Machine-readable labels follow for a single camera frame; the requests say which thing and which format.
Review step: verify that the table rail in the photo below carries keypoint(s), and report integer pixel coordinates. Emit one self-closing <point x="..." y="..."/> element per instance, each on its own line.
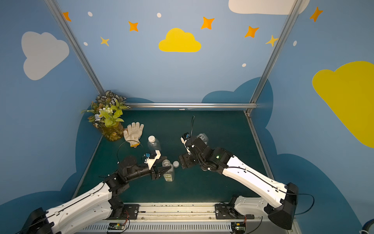
<point x="86" y="170"/>
<point x="258" y="144"/>

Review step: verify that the aluminium frame post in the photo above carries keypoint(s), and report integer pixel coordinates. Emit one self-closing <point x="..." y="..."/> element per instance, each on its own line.
<point x="287" y="27"/>
<point x="58" y="15"/>

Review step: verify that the square clear plastic bottle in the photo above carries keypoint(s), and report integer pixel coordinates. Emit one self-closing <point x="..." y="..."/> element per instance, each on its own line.
<point x="203" y="137"/>

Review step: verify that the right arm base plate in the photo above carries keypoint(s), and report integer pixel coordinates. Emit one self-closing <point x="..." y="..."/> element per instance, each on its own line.
<point x="224" y="211"/>

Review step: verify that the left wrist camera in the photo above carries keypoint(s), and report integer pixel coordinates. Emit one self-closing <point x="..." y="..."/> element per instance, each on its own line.
<point x="151" y="158"/>

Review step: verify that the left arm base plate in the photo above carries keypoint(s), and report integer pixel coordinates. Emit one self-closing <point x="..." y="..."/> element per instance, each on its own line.
<point x="125" y="211"/>

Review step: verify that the white knitted work glove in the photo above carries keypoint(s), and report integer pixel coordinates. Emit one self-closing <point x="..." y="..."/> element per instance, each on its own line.
<point x="133" y="133"/>

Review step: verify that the right circuit board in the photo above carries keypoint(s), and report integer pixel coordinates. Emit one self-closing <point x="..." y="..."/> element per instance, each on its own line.
<point x="238" y="228"/>

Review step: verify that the left side table rail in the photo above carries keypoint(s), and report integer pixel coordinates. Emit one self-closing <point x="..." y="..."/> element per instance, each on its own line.
<point x="86" y="170"/>

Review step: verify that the circuit board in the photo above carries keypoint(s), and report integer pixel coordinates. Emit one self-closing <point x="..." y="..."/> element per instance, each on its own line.
<point x="238" y="228"/>
<point x="116" y="227"/>

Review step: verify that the tall clear labelled bottle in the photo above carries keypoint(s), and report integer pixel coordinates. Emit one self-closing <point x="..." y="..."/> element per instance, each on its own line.
<point x="170" y="174"/>

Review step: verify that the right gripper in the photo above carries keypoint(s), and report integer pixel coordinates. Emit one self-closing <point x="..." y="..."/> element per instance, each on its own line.
<point x="185" y="159"/>

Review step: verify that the aluminium back rail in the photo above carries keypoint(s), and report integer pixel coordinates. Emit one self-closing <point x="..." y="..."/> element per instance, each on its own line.
<point x="193" y="105"/>

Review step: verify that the left circuit board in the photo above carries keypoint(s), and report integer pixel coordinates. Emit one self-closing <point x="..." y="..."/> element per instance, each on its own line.
<point x="116" y="227"/>

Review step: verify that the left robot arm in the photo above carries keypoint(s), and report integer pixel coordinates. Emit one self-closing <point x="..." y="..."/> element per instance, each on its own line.
<point x="99" y="203"/>

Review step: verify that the right side table rail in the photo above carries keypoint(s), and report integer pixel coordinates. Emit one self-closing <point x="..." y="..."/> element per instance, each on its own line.
<point x="258" y="144"/>

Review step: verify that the right aluminium frame post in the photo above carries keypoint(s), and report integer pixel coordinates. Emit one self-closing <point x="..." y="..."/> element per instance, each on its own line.
<point x="287" y="27"/>

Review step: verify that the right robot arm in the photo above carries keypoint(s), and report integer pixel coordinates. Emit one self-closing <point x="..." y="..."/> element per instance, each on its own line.
<point x="280" y="200"/>

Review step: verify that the left aluminium frame post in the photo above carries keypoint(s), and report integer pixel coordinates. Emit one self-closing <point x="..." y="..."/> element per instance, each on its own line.
<point x="58" y="15"/>

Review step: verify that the round clear plastic bottle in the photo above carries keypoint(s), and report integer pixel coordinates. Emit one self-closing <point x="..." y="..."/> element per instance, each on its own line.
<point x="154" y="147"/>

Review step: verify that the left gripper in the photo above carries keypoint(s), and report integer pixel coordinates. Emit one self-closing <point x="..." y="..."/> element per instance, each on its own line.
<point x="157" y="172"/>

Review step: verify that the artificial potted plant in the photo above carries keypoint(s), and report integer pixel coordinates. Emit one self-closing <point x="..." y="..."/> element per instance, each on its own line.
<point x="106" y="114"/>

